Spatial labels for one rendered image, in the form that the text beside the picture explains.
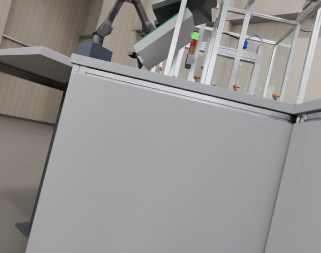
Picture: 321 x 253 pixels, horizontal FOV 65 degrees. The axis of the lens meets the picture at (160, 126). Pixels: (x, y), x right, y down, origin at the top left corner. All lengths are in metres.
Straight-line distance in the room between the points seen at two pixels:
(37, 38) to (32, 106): 2.36
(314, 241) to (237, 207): 0.26
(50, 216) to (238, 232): 0.60
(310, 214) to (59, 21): 10.35
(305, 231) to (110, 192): 0.54
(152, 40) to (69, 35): 9.69
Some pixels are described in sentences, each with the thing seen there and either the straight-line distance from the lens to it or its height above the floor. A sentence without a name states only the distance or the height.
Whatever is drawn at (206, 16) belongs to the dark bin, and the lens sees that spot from 1.39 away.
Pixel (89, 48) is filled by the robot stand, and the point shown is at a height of 1.02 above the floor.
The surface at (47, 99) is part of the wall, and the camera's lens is 10.31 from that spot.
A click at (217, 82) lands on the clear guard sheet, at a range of 2.99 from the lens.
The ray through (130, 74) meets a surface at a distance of 0.84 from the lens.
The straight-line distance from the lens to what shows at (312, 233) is 0.69.
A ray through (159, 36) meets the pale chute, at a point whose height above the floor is 1.07.
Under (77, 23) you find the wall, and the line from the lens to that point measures 11.03.
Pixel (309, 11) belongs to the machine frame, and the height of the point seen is 2.01.
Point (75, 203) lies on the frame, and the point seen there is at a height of 0.39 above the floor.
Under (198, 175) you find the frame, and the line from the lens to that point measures 0.82.
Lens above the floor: 0.67
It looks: 2 degrees up
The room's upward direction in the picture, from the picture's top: 14 degrees clockwise
